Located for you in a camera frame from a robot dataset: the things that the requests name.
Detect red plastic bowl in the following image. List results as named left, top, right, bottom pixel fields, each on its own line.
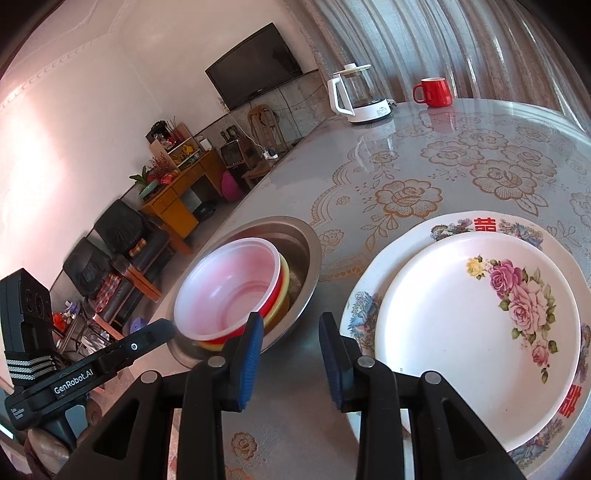
left=173, top=237, right=283, bottom=345

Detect white plate pink roses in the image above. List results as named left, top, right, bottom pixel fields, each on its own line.
left=375, top=232, right=581, bottom=451

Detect yellow plastic bowl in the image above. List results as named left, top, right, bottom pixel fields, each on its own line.
left=197, top=255, right=290, bottom=352

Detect stainless steel bowl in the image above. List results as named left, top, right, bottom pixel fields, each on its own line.
left=165, top=216, right=322, bottom=375

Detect white plate red characters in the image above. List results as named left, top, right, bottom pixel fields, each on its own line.
left=341, top=211, right=590, bottom=479

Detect person left hand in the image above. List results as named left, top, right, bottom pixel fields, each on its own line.
left=24, top=429, right=70, bottom=480

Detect black leather sofa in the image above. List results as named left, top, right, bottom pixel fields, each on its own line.
left=62, top=199, right=174, bottom=330

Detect orange wooden desk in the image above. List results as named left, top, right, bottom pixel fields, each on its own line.
left=139, top=149, right=226, bottom=253

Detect small shelf with items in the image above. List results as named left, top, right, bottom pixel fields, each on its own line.
left=145, top=120, right=204, bottom=171

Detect white glass electric kettle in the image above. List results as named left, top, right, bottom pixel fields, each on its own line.
left=327, top=63, right=392, bottom=125

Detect red mug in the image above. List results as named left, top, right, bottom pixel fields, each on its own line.
left=412, top=77, right=453, bottom=108

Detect grey centre curtain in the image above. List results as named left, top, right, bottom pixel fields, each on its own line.
left=286, top=0, right=590, bottom=132

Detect wooden chair by wall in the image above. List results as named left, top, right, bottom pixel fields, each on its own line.
left=242, top=105, right=290, bottom=189

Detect black wall television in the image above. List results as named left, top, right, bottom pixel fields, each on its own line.
left=205, top=23, right=304, bottom=110

